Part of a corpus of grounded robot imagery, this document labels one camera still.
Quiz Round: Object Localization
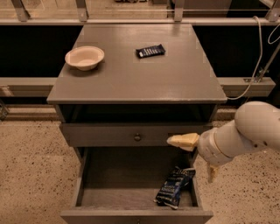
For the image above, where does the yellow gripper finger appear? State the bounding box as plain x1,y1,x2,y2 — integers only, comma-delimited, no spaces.
207,164,219,183
167,133,200,151

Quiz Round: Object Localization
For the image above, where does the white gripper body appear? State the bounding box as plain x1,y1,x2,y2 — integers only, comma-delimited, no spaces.
197,128,232,167

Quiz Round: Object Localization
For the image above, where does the blue kettle chip bag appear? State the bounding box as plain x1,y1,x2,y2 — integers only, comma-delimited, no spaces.
154,166,196,210

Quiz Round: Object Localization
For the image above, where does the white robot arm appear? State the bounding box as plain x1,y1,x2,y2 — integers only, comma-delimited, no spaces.
166,101,280,183

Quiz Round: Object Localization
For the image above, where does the grey open middle drawer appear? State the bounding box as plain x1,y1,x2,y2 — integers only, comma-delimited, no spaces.
60,147,213,224

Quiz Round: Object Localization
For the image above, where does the grey top drawer with knob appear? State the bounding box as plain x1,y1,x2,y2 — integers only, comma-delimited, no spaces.
60,122,212,147

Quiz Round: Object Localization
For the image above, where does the grey wooden cabinet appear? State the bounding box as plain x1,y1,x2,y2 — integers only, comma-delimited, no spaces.
46,23,228,165

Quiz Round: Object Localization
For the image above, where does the dark blue snack bar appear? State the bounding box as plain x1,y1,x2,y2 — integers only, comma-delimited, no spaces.
136,45,165,59

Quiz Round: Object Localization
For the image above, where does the metal stand pole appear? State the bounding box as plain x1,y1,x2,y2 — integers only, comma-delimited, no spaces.
245,43,280,83

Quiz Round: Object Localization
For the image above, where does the cream plastic bowl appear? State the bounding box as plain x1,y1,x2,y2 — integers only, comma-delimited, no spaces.
65,46,105,71

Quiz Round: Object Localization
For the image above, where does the white cable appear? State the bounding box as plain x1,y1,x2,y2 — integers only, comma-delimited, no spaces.
226,15,280,102

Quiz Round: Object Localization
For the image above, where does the metal railing frame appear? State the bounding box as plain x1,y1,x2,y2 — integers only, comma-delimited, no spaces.
0,0,280,81

